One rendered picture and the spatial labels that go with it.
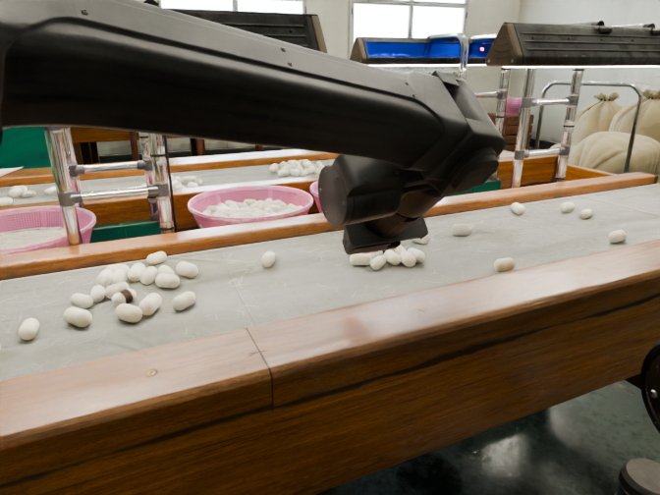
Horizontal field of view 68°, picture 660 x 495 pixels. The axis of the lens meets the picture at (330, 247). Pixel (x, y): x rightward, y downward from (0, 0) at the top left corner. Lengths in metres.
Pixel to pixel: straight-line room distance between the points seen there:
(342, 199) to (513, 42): 0.59
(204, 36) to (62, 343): 0.46
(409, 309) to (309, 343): 0.14
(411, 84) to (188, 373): 0.33
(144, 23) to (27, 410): 0.36
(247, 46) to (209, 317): 0.43
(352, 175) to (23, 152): 3.13
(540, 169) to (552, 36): 0.76
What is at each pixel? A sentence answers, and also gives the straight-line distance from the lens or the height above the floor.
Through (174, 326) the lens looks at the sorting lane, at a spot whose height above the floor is 0.74.
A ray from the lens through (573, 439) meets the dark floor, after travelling 1.71.
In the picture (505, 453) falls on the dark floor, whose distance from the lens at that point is 1.59.
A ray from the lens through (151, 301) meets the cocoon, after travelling 0.67.
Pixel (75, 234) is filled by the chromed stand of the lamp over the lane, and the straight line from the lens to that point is 0.91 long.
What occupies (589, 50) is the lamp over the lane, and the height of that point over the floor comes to 1.07.
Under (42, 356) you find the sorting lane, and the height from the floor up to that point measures 0.74.
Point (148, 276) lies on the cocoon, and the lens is 0.76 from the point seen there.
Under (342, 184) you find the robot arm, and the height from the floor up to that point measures 0.95.
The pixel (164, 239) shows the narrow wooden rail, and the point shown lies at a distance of 0.88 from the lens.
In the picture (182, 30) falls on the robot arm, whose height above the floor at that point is 1.06.
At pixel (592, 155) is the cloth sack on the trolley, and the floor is 0.47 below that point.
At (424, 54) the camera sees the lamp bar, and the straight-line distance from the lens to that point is 1.52.
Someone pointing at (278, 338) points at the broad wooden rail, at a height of 0.76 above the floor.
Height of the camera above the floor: 1.05
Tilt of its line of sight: 21 degrees down
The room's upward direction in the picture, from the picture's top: straight up
